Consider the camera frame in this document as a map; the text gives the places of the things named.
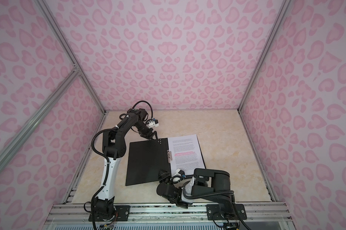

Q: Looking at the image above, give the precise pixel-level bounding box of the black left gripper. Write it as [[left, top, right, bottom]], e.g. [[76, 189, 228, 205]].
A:
[[135, 123, 159, 143]]

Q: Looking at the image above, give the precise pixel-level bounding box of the blue folder with black inside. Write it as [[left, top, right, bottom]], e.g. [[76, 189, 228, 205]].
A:
[[124, 137, 207, 186]]

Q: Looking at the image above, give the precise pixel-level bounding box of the printed paper sheet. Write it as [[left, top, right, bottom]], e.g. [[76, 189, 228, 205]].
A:
[[167, 134, 206, 175]]

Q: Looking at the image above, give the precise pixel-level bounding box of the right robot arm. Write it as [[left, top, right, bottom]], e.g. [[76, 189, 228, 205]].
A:
[[156, 168, 247, 220]]

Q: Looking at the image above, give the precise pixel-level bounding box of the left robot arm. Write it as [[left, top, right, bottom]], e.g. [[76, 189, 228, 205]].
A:
[[89, 108, 159, 224]]

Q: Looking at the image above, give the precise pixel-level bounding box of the silver folder clip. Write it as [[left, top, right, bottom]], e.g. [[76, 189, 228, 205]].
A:
[[167, 150, 173, 164]]

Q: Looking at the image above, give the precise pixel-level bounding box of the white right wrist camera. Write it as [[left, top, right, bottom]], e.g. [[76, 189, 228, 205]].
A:
[[171, 169, 186, 183]]

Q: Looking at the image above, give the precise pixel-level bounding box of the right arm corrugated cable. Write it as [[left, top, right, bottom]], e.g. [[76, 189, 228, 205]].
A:
[[181, 183, 252, 230]]

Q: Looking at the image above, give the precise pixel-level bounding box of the aluminium diagonal wall bar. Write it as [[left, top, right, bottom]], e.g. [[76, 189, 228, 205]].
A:
[[0, 68, 80, 173]]

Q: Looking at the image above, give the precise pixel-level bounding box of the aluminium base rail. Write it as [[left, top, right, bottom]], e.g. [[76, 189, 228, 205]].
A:
[[43, 202, 295, 230]]

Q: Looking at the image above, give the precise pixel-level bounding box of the aluminium corner post left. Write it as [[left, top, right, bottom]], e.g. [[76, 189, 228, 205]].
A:
[[34, 0, 106, 114]]

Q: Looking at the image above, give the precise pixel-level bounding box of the aluminium corner post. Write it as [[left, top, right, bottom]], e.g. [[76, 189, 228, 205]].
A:
[[34, 0, 106, 114], [238, 0, 294, 114]]

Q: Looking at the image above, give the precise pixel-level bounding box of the aluminium corner post right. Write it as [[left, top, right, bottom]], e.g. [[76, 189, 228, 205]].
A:
[[238, 0, 294, 114]]

